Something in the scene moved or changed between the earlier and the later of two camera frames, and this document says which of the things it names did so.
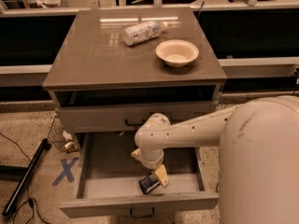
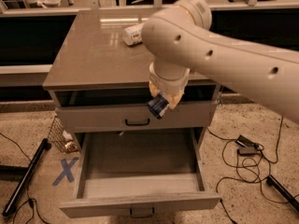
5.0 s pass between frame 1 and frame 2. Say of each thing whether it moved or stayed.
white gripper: moved
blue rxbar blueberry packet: moved
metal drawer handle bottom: stayed
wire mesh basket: stayed
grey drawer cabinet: stayed
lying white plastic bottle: stayed
